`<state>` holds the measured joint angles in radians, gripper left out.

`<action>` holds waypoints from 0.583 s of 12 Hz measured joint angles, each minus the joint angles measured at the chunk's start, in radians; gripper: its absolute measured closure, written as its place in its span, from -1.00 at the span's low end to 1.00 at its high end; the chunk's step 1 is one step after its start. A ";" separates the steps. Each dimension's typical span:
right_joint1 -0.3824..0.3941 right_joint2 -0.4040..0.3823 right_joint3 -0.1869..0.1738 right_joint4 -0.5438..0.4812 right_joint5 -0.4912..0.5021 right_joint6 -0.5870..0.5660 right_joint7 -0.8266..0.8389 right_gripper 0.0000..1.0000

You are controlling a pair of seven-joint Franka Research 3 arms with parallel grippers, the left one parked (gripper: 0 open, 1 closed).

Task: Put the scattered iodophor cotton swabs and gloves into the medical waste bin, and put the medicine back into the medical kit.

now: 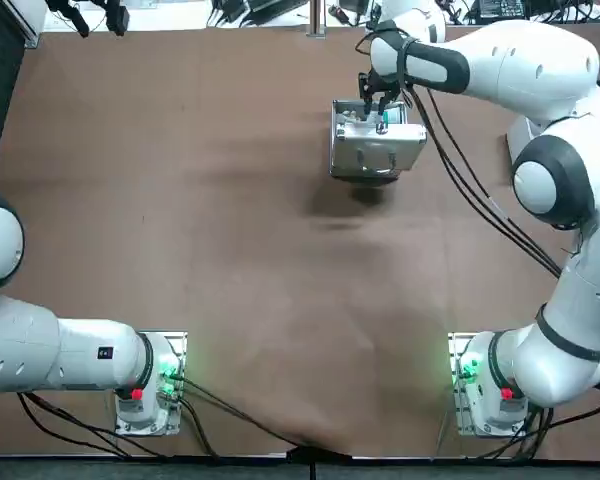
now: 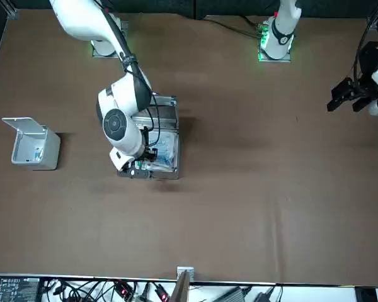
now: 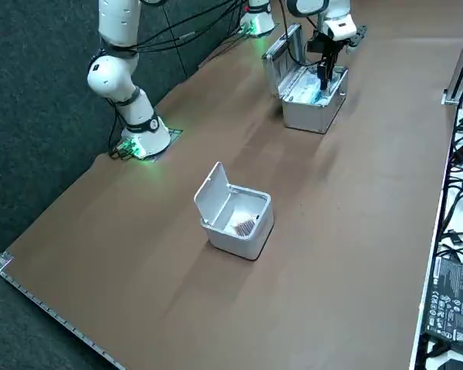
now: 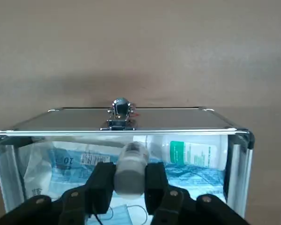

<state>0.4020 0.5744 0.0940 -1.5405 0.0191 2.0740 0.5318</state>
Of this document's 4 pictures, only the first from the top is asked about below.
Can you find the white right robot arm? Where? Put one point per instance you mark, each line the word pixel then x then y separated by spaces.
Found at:
pixel 530 65

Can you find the aluminium camera post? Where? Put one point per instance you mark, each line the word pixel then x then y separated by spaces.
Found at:
pixel 316 17

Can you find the aluminium frame profile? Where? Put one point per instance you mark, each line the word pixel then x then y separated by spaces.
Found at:
pixel 30 20

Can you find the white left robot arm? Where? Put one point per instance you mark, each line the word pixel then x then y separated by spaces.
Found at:
pixel 55 355

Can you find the silver aluminium medical kit case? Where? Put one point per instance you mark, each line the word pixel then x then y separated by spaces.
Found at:
pixel 375 155

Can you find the black power adapter with label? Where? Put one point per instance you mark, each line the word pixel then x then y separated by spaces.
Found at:
pixel 500 7

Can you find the small white medicine bottle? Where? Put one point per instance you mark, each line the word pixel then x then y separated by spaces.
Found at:
pixel 380 117

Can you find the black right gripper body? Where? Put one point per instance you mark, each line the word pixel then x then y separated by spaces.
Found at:
pixel 382 86

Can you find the medical supply packets in kit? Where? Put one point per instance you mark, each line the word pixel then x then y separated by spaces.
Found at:
pixel 349 116

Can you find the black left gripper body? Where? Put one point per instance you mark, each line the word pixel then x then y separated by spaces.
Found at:
pixel 60 4

